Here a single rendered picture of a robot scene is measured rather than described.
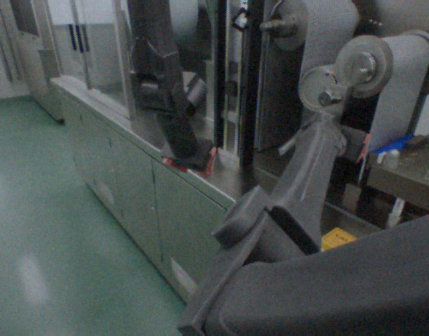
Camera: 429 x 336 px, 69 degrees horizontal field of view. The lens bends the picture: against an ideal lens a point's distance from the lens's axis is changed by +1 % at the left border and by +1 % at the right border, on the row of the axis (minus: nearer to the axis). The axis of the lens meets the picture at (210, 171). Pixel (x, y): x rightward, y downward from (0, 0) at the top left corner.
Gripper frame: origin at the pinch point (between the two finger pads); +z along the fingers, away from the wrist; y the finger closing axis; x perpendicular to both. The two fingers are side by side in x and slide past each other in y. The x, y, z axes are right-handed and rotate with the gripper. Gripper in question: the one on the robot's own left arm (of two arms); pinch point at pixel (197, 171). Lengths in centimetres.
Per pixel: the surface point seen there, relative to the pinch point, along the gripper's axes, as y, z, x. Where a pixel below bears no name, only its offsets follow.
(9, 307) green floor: 110, 88, 58
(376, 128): -35.3, 11.4, -31.6
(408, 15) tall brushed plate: -37, 6, -73
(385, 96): -35, 4, -36
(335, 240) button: -32.2, 13.4, 1.2
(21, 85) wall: 474, 199, -183
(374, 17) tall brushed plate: -28, 9, -76
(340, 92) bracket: -25.0, 3.4, -34.8
